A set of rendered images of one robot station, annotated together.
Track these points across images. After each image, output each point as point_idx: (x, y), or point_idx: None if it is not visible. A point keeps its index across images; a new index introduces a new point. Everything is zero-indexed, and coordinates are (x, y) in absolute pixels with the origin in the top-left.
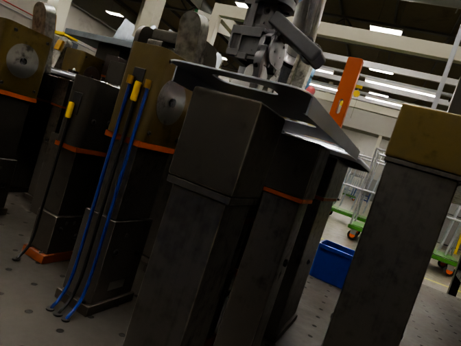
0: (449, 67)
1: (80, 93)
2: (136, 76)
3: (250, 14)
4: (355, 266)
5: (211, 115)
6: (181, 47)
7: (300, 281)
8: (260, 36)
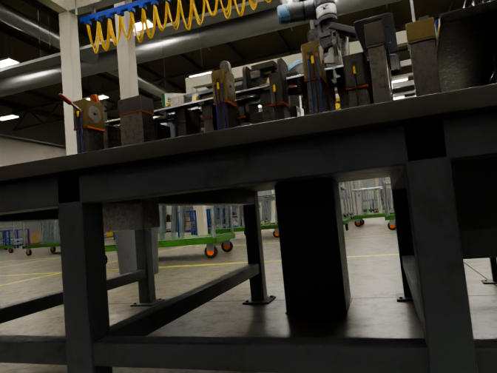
0: (413, 10)
1: (276, 80)
2: (309, 55)
3: (319, 29)
4: (416, 81)
5: (371, 28)
6: None
7: None
8: (329, 34)
